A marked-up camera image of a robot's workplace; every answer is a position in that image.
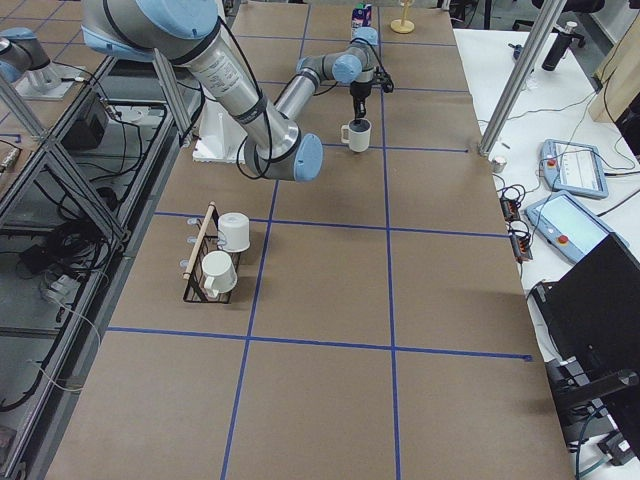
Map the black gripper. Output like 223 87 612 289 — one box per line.
350 81 371 122

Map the white mug grey inside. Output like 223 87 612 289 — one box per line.
341 118 372 153

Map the blue white milk carton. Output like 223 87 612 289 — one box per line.
350 3 372 40

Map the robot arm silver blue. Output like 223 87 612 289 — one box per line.
1 27 51 83
82 1 379 182

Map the wooden cup tree stand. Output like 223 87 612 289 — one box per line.
390 0 415 34

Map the small metal cylinder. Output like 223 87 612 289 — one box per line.
491 156 507 174

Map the white mug on rack right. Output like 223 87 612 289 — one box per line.
218 212 250 253

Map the white mug on rack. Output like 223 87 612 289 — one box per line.
218 212 250 253
201 250 237 298

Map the black bottle on desk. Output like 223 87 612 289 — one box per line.
541 21 578 71

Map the black power strip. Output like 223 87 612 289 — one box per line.
499 197 533 264

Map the white mug on rack left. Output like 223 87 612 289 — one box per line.
201 250 237 298

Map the teach pendant far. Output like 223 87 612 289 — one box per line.
540 139 609 199

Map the teach pendant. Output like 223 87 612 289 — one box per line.
540 139 609 199
525 191 614 264

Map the teach pendant near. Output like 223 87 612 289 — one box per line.
525 191 614 264

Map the black laptop monitor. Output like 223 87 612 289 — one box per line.
532 233 639 377

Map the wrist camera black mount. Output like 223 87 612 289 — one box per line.
373 67 395 93

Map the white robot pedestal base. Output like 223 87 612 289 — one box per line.
193 89 247 164

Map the black wire mug rack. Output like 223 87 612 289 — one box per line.
182 202 251 304

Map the aluminium frame post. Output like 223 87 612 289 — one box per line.
478 0 566 157

